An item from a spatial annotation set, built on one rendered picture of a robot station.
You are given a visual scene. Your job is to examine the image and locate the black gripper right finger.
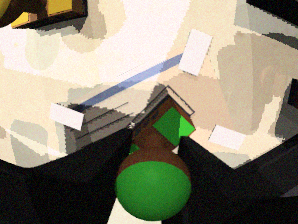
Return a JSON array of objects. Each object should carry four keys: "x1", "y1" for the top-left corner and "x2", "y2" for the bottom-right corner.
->
[{"x1": 177, "y1": 136, "x2": 298, "y2": 224}]

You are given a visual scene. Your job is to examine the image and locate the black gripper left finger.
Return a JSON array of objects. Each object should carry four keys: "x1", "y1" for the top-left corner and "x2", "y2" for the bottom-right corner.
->
[{"x1": 0, "y1": 128, "x2": 133, "y2": 224}]

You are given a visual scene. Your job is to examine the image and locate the red-handled rubber stamp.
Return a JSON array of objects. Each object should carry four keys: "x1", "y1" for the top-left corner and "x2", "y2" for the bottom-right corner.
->
[{"x1": 287, "y1": 79, "x2": 298, "y2": 109}]

